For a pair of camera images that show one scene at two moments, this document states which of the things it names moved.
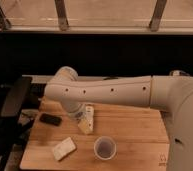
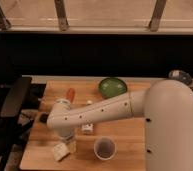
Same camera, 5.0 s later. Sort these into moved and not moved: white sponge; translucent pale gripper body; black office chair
Moved: translucent pale gripper body
Not moved: black office chair; white sponge
